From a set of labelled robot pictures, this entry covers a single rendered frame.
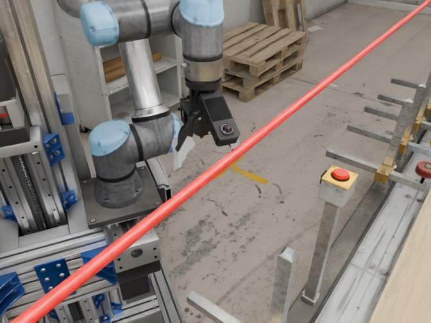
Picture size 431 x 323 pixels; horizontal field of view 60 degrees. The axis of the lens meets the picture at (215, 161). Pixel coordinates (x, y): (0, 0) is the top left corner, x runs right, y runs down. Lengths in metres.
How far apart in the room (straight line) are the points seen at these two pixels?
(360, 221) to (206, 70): 1.15
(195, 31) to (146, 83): 0.45
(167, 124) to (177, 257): 1.38
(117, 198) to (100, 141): 0.18
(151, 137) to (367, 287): 0.97
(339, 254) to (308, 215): 1.19
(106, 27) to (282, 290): 0.67
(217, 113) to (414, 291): 0.79
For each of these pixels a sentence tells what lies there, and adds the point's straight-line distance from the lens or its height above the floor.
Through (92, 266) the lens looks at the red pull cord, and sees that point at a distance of 0.22.
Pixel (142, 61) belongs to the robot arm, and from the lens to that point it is 1.11.
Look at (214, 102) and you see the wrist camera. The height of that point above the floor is 1.48.
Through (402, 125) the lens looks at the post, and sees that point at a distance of 1.72.
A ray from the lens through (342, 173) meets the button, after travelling 1.00.
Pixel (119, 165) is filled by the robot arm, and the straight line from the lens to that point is 1.10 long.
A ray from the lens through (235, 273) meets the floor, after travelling 2.29.
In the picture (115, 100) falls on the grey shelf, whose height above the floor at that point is 0.16.
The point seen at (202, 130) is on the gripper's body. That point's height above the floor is 1.42.
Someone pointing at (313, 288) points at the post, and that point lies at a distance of 1.30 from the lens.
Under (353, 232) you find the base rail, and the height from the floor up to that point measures 0.70.
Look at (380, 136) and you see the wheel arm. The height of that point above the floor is 0.84.
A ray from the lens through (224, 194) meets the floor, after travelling 2.78.
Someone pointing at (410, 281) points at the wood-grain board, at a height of 0.90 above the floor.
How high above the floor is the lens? 1.81
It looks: 36 degrees down
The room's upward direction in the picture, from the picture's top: straight up
